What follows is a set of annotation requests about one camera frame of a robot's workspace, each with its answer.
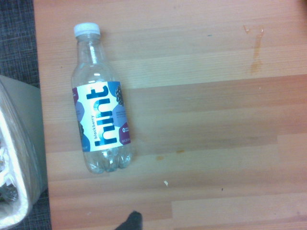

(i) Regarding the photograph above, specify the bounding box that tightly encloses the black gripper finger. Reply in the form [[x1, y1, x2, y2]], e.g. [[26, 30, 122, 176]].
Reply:
[[114, 210, 143, 230]]

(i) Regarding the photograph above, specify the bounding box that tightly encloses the clear hint blackberry water bottle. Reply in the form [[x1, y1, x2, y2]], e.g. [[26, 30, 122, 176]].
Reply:
[[71, 22, 133, 174]]

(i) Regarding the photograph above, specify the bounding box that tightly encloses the grey trash bin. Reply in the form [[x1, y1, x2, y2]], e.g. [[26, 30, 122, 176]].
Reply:
[[0, 74, 49, 230]]

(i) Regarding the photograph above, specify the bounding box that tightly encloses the wooden coffee table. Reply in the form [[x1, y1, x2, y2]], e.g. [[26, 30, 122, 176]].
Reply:
[[33, 0, 307, 230]]

